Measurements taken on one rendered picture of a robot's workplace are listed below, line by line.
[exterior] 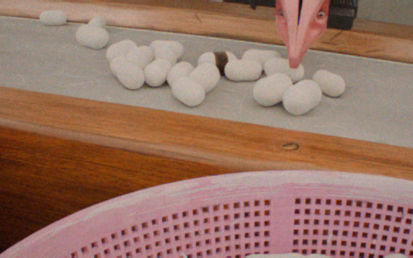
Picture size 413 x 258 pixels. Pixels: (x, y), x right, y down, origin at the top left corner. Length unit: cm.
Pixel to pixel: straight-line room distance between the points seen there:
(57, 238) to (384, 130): 26
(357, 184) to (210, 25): 41
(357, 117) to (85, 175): 21
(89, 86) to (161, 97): 6
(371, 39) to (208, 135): 36
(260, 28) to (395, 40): 15
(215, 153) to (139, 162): 4
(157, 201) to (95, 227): 3
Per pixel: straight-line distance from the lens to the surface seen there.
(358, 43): 61
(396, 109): 45
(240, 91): 44
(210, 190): 23
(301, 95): 39
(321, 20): 50
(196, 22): 63
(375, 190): 25
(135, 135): 28
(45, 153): 30
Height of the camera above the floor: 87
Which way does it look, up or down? 22 degrees down
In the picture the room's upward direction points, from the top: 4 degrees clockwise
